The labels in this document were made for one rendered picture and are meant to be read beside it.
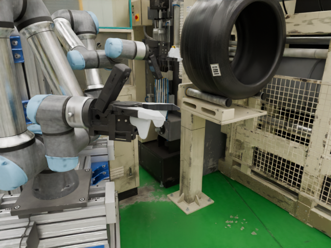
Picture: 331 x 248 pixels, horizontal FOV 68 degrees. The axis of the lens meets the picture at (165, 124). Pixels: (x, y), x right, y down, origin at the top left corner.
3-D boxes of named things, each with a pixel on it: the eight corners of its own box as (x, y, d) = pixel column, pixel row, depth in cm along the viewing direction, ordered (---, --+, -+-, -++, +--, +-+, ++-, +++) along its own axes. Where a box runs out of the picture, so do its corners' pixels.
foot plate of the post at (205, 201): (166, 196, 199) (166, 192, 198) (192, 186, 213) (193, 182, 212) (186, 215, 178) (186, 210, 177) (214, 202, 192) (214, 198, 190)
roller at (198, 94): (186, 96, 154) (184, 89, 151) (191, 92, 155) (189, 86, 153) (227, 108, 126) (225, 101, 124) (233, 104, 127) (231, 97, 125)
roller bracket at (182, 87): (178, 99, 154) (178, 83, 151) (223, 92, 174) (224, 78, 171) (181, 100, 151) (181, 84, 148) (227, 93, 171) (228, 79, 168)
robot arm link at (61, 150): (91, 156, 71) (87, 120, 67) (68, 176, 61) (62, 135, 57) (67, 153, 73) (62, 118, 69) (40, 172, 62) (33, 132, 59)
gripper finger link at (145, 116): (165, 142, 47) (138, 133, 54) (166, 112, 46) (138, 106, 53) (151, 145, 45) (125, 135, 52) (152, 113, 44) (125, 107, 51)
